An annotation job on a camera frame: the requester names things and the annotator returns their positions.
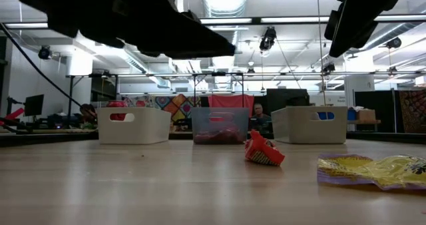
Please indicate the black screen panel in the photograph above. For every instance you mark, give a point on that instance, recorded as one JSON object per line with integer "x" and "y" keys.
{"x": 286, "y": 98}

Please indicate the wooden side table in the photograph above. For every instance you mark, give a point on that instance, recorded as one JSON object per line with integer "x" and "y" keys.
{"x": 366, "y": 122}

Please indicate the silver slanted ceiling duct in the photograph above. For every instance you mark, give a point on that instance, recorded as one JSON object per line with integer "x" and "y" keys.
{"x": 399, "y": 31}

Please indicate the colourful patchwork quilt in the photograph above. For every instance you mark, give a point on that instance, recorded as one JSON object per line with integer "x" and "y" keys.
{"x": 178, "y": 106}

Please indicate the black partition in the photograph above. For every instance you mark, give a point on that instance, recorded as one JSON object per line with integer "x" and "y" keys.
{"x": 382, "y": 108}

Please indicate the person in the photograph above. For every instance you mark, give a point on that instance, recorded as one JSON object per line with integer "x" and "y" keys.
{"x": 259, "y": 110}
{"x": 88, "y": 112}

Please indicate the white plastic bin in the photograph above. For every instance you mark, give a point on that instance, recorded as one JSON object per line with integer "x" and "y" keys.
{"x": 293, "y": 125}
{"x": 149, "y": 125}

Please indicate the silver round ceiling duct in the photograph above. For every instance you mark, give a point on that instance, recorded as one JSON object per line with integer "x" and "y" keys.
{"x": 224, "y": 2}

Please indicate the grey translucent plastic bin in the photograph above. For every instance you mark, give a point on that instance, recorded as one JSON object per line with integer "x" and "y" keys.
{"x": 233, "y": 116}

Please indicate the patterned brown tapestry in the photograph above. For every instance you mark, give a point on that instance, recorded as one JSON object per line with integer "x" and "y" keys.
{"x": 412, "y": 112}

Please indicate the yellow candy pack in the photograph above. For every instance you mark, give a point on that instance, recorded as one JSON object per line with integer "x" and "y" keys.
{"x": 366, "y": 171}

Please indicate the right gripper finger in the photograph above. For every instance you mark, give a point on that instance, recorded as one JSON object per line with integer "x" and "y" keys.
{"x": 330, "y": 25}
{"x": 349, "y": 28}

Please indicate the black monitor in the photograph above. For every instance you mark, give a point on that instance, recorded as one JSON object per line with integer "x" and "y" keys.
{"x": 33, "y": 105}

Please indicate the white ceiling air unit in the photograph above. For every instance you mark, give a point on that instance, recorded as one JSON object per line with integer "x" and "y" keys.
{"x": 80, "y": 65}

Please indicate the cardboard box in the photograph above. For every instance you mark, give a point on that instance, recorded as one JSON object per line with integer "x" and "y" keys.
{"x": 366, "y": 115}

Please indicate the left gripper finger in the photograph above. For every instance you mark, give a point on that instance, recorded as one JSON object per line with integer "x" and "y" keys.
{"x": 183, "y": 23}
{"x": 193, "y": 45}

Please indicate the black overhead frame beam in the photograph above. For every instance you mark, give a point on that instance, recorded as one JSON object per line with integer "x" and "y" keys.
{"x": 256, "y": 19}

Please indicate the red cloth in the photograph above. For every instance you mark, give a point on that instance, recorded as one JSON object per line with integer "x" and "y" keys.
{"x": 233, "y": 100}

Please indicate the black ceiling spotlight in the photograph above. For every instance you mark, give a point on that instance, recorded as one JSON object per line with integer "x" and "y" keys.
{"x": 393, "y": 42}
{"x": 44, "y": 52}
{"x": 268, "y": 40}
{"x": 327, "y": 68}

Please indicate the white ceiling pipe bundle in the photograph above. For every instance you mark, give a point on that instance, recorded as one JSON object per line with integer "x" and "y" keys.
{"x": 186, "y": 65}

